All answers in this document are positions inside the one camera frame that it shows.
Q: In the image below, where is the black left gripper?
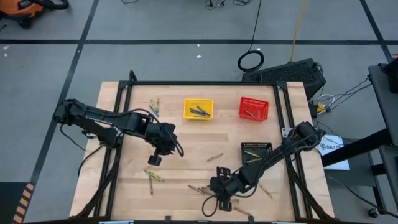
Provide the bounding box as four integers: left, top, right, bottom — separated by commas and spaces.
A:
146, 123, 180, 166

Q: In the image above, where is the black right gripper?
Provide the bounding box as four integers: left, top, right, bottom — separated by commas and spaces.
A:
210, 167, 249, 212

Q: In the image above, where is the black plastic basket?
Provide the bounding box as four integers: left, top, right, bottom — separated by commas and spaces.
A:
240, 142, 274, 166

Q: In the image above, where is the yellow plastic basket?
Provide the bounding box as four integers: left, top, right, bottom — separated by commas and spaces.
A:
183, 98, 215, 121

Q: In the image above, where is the red plastic basket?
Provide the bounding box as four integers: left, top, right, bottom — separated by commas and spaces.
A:
238, 96, 270, 123

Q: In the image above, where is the white paper sign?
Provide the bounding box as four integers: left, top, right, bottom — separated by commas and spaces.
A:
317, 134, 351, 171

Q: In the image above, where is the black computer case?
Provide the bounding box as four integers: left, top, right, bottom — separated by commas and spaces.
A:
241, 58, 328, 101

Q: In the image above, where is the black metal stand beam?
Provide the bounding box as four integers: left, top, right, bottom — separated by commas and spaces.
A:
321, 128, 393, 168

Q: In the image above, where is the black desk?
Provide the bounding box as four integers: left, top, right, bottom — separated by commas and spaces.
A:
368, 54, 398, 200

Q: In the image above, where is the orange shop vacuum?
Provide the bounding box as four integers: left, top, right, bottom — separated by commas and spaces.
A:
0, 0, 70, 29

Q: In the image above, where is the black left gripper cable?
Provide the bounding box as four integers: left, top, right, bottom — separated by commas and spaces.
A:
167, 124, 185, 158

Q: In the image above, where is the black right gripper cable loop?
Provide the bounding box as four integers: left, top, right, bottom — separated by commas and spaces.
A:
201, 192, 259, 218

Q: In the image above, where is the black aluminium table frame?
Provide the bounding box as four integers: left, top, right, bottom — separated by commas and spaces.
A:
73, 70, 335, 224

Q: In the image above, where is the black left arm base cable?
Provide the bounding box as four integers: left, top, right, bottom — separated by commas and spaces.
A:
58, 124, 105, 177

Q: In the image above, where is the black hanging cable with coil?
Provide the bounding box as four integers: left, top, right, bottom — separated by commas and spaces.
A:
237, 0, 265, 73

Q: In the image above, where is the white cable loop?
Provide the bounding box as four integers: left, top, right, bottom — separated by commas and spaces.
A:
317, 93, 336, 106

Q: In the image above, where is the black floor cable tangle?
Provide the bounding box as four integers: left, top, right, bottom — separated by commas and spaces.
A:
205, 0, 252, 7

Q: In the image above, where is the black cable bundle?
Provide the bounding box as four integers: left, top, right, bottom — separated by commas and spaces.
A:
323, 77, 373, 112

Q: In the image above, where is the yellow hanging cable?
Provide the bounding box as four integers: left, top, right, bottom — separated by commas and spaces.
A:
289, 0, 310, 63

